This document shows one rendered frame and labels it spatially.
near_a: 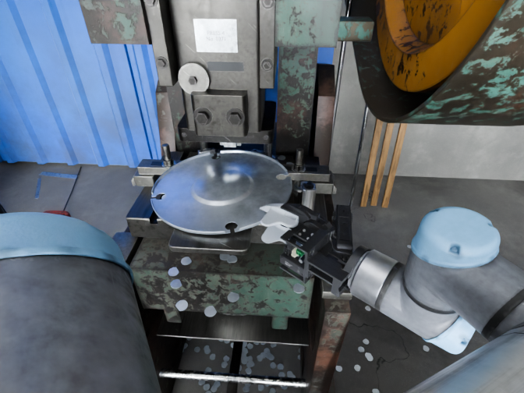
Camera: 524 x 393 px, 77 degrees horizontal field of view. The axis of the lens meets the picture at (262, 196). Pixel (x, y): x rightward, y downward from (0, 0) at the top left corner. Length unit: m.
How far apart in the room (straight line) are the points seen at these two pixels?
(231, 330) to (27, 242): 0.86
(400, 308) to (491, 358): 0.21
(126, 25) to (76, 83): 1.61
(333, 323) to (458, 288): 0.37
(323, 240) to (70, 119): 2.04
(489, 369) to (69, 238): 0.26
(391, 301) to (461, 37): 0.34
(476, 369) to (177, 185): 0.60
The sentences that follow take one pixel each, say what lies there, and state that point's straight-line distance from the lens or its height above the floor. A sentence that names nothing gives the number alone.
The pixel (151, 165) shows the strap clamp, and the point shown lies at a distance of 0.85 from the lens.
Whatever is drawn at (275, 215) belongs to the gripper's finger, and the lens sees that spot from 0.57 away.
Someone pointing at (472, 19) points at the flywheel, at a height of 1.12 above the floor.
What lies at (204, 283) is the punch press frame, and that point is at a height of 0.61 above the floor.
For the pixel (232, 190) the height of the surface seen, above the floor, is 0.79.
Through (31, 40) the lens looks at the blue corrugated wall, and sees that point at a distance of 2.28.
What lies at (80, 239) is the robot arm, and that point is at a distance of 0.20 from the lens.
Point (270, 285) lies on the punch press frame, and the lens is 0.72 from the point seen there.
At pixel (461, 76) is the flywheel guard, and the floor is 1.08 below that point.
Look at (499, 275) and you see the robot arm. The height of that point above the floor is 0.94.
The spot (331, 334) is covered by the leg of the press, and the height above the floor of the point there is 0.54.
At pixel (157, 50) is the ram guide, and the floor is 1.05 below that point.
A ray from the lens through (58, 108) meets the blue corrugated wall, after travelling 2.38.
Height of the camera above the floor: 1.18
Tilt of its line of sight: 37 degrees down
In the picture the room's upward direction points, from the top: straight up
